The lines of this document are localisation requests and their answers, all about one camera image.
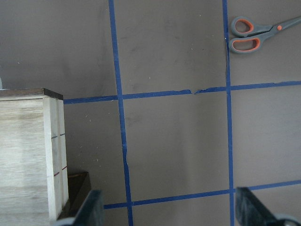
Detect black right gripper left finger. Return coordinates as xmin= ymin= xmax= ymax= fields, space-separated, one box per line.
xmin=55 ymin=190 xmax=104 ymax=226

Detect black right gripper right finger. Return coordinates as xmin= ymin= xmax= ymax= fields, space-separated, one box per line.
xmin=235 ymin=187 xmax=301 ymax=226

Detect grey orange scissors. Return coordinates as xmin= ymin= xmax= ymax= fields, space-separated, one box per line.
xmin=228 ymin=16 xmax=301 ymax=54

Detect light wooden drawer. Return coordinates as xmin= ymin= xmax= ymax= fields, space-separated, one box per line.
xmin=0 ymin=88 xmax=69 ymax=226

